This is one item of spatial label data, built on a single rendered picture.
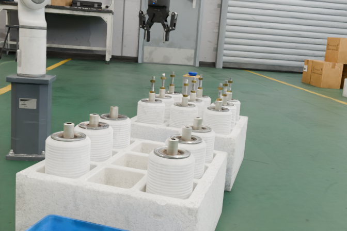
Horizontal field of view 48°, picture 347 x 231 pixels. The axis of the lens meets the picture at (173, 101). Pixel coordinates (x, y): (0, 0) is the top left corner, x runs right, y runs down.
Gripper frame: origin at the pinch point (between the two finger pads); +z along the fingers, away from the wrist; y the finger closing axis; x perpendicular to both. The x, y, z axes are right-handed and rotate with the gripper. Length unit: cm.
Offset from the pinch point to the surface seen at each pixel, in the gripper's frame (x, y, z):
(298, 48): 568, -26, 5
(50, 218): -65, 13, 36
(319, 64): 379, 25, 20
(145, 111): -4.8, 0.4, 24.9
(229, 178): -3, 31, 43
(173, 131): -5.9, 11.9, 29.8
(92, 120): -44.2, 7.1, 20.3
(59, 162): -59, 10, 26
